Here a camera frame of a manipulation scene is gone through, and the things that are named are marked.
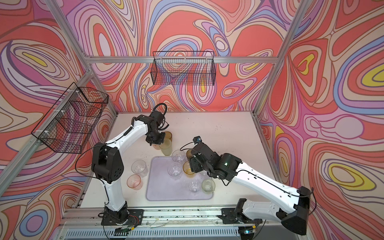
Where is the olive amber textured cup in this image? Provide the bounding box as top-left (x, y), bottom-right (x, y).
top-left (186, 149), bottom-right (194, 160)

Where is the yellow smooth cup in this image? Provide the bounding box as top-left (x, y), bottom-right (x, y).
top-left (183, 161), bottom-right (195, 178)

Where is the clear faceted glass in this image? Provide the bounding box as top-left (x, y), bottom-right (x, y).
top-left (172, 150), bottom-right (187, 164)
top-left (198, 171), bottom-right (209, 180)

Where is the pale green textured cup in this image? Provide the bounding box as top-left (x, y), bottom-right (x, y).
top-left (202, 179), bottom-right (216, 194)

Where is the small clear glass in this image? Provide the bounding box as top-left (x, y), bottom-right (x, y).
top-left (188, 180), bottom-right (202, 195)

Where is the clear tumbler back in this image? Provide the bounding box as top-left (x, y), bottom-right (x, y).
top-left (167, 163), bottom-right (183, 180)

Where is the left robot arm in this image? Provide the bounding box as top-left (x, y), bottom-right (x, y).
top-left (91, 111), bottom-right (166, 213)

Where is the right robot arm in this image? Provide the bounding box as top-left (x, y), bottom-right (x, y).
top-left (186, 142), bottom-right (313, 236)

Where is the lavender plastic tray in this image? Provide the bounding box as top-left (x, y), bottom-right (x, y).
top-left (146, 157), bottom-right (213, 201)

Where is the pink textured cup back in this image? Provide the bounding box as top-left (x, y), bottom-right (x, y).
top-left (152, 144), bottom-right (161, 150)

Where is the dark amber textured cup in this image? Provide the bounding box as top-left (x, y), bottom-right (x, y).
top-left (165, 131), bottom-right (173, 141)

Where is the tall pale green cup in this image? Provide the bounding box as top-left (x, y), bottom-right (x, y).
top-left (160, 139), bottom-right (173, 156)

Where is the clear glass left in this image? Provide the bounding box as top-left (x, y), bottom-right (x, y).
top-left (131, 160), bottom-right (149, 178)

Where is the pink cup front left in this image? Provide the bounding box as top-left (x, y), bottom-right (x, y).
top-left (127, 174), bottom-right (143, 190)

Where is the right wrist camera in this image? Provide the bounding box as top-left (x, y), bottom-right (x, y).
top-left (193, 136), bottom-right (202, 145)

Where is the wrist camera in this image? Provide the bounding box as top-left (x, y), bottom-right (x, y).
top-left (193, 136), bottom-right (202, 145)
top-left (150, 111), bottom-right (165, 129)

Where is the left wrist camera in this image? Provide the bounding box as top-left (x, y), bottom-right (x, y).
top-left (150, 111), bottom-right (165, 129)

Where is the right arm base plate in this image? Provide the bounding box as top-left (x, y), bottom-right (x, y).
top-left (218, 208), bottom-right (263, 225)

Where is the black wire basket back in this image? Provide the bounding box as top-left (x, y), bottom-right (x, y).
top-left (151, 51), bottom-right (217, 86)

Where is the black wire basket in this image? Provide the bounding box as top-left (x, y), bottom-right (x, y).
top-left (31, 83), bottom-right (109, 154)
top-left (151, 51), bottom-right (217, 86)

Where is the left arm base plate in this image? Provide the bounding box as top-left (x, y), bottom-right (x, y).
top-left (101, 209), bottom-right (144, 226)

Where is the black wire basket left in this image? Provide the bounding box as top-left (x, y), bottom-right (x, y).
top-left (31, 83), bottom-right (109, 154)

